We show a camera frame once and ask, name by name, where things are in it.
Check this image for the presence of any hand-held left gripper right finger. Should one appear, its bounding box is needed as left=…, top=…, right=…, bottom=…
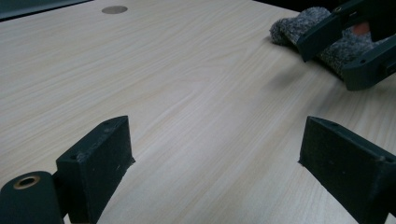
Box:
left=298, top=116, right=396, bottom=224

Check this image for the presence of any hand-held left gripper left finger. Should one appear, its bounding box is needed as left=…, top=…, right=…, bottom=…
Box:
left=55, top=115, right=135, bottom=224

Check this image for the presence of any grey fuzzy hat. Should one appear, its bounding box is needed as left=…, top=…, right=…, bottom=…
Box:
left=269, top=7, right=390, bottom=80

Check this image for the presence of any round grey table grommet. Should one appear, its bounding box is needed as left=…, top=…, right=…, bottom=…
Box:
left=101, top=5, right=129, bottom=15

